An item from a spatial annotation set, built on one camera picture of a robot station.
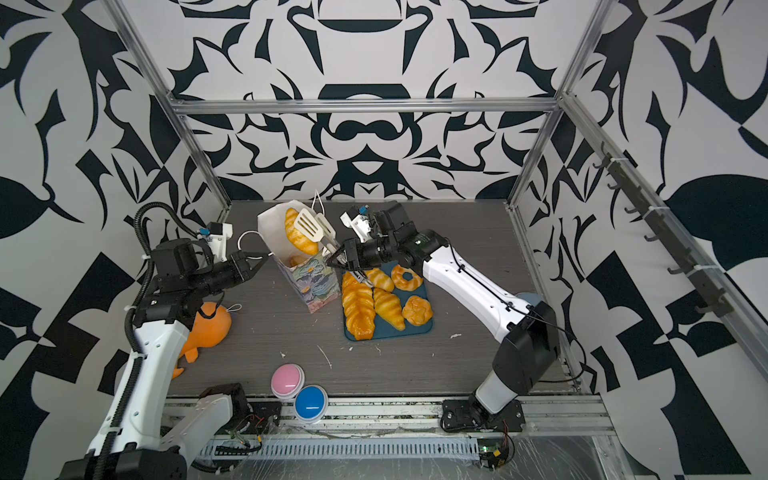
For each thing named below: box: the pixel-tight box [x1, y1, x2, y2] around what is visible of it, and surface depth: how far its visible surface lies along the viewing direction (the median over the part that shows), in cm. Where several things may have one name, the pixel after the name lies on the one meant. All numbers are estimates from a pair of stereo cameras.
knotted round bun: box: [402, 295, 433, 326], surface depth 90 cm
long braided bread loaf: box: [342, 271, 376, 341], surface depth 91 cm
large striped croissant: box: [373, 287, 406, 331], surface depth 90 cm
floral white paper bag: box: [257, 200, 341, 315], surface depth 83 cm
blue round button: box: [293, 384, 329, 424], surface depth 76 cm
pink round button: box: [271, 363, 305, 399], surface depth 80 cm
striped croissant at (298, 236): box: [285, 208, 319, 255], surface depth 75 cm
